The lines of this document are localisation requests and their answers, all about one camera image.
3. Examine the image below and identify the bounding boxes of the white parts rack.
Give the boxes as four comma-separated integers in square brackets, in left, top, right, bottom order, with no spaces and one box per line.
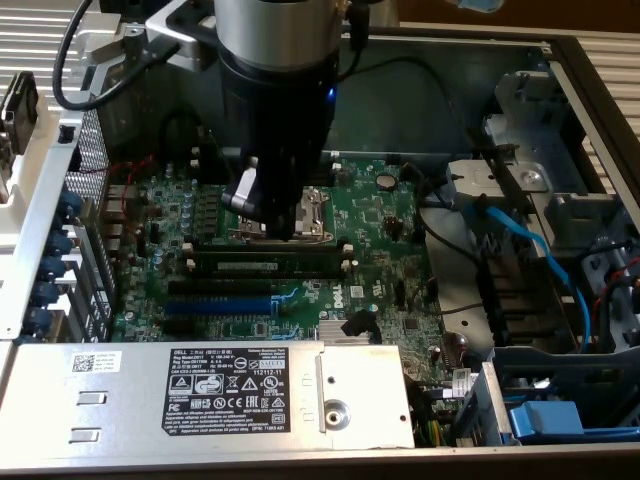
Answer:
[0,92,69,251]

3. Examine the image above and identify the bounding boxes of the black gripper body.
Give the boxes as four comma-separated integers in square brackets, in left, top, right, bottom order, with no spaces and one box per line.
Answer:
[215,52,342,194]

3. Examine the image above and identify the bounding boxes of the black plug on motherboard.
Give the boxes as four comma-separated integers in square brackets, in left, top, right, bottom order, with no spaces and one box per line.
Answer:
[340,308,377,337]

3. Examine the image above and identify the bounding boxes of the black wire with connector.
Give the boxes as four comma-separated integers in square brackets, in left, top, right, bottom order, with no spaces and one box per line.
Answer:
[339,55,476,151]

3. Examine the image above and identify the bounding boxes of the blue expansion slot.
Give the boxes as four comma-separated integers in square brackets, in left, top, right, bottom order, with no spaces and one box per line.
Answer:
[163,296,275,317]

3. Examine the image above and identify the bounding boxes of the grey metal PC case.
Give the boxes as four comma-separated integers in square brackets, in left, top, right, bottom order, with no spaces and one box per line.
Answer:
[0,13,640,480]

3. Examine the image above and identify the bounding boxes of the light blue plastic cap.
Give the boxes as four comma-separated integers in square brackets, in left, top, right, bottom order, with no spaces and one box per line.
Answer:
[447,0,506,15]

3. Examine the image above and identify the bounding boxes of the white barcode sticker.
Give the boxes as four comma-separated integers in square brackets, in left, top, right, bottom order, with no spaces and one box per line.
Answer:
[71,351,123,374]

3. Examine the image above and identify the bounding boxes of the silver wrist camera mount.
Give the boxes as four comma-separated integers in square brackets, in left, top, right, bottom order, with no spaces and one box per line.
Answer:
[144,0,221,71]

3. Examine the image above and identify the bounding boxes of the metal rear port block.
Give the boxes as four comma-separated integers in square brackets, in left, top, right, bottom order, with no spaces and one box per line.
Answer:
[98,183,139,254]

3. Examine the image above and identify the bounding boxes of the graphics card with black fan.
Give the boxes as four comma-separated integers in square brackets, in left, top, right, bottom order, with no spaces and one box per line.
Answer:
[0,71,41,201]

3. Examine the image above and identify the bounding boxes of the thin red wire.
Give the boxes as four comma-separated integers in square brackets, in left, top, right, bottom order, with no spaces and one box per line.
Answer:
[79,153,157,201]

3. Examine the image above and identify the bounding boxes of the silver chipset heatsink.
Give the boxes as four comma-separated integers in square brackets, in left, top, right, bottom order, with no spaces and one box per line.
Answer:
[317,319,375,346]

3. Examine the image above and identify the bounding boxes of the long black expansion slot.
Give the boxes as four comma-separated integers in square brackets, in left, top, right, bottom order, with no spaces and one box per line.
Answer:
[167,278,274,298]

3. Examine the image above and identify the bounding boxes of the black RAM slot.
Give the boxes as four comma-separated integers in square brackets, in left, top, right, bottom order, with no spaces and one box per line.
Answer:
[197,149,344,171]
[182,241,355,254]
[180,257,359,281]
[192,167,346,189]

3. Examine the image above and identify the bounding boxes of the silver power supply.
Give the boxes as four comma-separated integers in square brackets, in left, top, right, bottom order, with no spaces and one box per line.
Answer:
[0,342,417,451]

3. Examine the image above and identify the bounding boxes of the small white tag sticker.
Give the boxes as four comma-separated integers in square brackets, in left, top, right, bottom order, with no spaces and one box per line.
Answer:
[451,368,475,397]

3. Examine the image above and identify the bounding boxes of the metal disk bay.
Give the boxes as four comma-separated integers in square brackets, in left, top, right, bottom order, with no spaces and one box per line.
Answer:
[444,69,640,351]

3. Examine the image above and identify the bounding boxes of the short black expansion slot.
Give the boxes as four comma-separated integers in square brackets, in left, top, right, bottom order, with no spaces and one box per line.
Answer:
[160,317,201,337]

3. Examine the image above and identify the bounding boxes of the power supply wire bundle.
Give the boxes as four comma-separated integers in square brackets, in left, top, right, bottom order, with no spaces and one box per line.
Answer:
[409,379,454,447]

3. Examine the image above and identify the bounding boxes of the green RAM stick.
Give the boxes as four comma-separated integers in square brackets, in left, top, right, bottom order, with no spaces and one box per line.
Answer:
[192,249,349,275]

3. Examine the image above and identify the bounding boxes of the green motherboard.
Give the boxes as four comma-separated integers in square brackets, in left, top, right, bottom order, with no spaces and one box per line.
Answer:
[107,157,451,401]

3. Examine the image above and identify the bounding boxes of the black power supply label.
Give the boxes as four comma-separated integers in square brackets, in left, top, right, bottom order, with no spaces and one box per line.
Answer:
[160,347,291,435]

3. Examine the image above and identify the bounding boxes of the black ribbed plastic bracket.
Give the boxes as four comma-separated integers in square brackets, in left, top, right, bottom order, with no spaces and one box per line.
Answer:
[474,252,579,354]

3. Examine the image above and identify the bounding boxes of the blue disk wire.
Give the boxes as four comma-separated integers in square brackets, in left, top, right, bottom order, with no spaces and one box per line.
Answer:
[462,197,596,347]

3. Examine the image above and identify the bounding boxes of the blue plastic drive latch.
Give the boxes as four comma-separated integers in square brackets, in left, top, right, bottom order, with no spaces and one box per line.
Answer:
[507,399,586,444]

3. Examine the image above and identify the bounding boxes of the CPU socket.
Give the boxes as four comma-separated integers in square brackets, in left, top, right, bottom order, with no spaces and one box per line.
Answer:
[227,185,335,247]

